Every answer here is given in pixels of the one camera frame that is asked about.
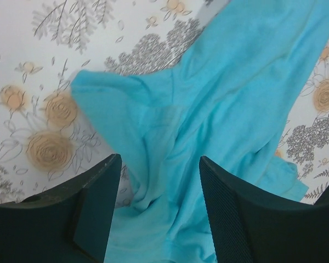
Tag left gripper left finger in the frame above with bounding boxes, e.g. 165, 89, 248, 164
0, 154, 122, 262

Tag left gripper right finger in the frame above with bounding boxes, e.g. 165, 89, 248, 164
199, 156, 329, 262

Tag turquoise t shirt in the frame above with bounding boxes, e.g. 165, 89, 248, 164
71, 1, 329, 262

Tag floral table mat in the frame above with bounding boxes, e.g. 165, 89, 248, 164
0, 1, 329, 204

